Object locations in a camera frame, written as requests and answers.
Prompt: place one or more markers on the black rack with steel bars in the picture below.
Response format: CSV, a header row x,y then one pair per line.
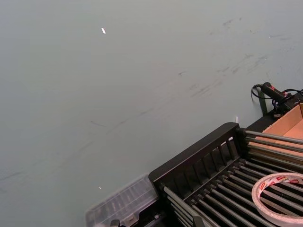
x,y
189,165

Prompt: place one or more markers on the clear plastic case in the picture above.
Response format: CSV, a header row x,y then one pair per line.
x,y
118,203

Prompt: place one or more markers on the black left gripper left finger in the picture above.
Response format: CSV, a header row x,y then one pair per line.
x,y
115,224

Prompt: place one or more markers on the white tape roll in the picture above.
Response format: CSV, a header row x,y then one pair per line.
x,y
256,201

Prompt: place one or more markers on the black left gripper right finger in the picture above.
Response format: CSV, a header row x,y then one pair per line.
x,y
198,222

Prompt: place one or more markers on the shallow brown cardboard tray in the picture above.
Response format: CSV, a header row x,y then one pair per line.
x,y
291,120

